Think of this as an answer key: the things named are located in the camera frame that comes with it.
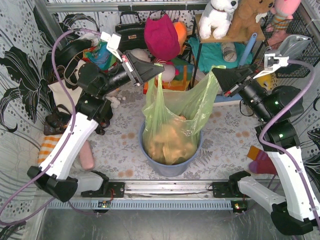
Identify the dark brown leather bag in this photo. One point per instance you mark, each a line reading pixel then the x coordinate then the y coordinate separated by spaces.
pixel 57 122

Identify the magenta felt hat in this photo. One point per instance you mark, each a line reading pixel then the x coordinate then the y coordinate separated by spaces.
pixel 161 38

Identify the black leather handbag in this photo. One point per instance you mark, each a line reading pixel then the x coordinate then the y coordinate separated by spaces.
pixel 132 34

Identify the crumpled brown paper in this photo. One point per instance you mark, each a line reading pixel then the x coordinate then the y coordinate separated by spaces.
pixel 168 143

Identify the white grey plush dog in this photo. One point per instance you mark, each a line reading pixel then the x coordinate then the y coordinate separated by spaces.
pixel 216 18

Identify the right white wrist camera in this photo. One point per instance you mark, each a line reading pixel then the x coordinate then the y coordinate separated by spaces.
pixel 273 61

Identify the orange plush toy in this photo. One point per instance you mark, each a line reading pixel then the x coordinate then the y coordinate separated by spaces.
pixel 181 31

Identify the colourful scarf bundle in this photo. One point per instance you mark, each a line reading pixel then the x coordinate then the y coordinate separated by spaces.
pixel 100 56

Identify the silver foil pouch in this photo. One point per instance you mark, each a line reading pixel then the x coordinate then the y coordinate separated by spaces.
pixel 294 45

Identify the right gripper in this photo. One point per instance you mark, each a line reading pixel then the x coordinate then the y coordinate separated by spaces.
pixel 238 86

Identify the yellow plush toy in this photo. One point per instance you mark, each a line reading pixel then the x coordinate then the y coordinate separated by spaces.
pixel 265 82

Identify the green plastic trash bag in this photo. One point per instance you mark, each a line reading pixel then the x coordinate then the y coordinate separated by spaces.
pixel 196 104

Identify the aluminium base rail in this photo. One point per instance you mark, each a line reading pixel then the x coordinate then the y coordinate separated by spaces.
pixel 176 195

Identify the pink cylinder object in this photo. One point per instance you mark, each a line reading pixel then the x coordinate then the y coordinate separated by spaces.
pixel 86 158

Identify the teal folded towel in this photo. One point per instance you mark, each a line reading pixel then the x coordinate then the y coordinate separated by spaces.
pixel 211 55

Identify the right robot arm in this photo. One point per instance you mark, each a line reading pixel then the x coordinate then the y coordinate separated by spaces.
pixel 296 212

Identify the wooden metal shelf rack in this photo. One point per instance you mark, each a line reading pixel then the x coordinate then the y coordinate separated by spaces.
pixel 241 38

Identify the white pink-eared plush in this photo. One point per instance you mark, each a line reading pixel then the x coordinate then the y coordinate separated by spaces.
pixel 170 71

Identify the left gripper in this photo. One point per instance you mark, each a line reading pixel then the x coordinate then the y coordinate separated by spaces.
pixel 132 72

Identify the orange checkered cloth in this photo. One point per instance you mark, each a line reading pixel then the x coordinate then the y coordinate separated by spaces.
pixel 48 144

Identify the black wire basket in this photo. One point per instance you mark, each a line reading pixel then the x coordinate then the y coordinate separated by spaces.
pixel 310 55

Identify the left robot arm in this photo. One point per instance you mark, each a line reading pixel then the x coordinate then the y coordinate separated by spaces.
pixel 91 114

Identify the brown teddy bear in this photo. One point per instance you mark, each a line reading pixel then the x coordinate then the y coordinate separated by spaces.
pixel 247 16

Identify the blue-grey trash bin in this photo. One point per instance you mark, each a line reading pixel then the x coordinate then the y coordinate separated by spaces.
pixel 169 170

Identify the rainbow striped bag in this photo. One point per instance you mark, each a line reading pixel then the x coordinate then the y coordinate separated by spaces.
pixel 181 81

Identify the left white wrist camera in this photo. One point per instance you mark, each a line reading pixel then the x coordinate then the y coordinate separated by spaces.
pixel 113 42

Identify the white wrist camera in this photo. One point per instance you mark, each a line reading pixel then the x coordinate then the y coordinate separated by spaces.
pixel 113 42
pixel 273 61

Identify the patterned rolled cloth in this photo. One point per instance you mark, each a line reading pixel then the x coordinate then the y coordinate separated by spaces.
pixel 229 51

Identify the white fluffy plush toy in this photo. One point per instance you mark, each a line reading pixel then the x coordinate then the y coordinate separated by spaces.
pixel 141 54

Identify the pink plush toy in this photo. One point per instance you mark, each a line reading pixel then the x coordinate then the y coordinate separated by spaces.
pixel 282 11

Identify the blue floor squeegee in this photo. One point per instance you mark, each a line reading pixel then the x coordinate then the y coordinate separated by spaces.
pixel 241 63

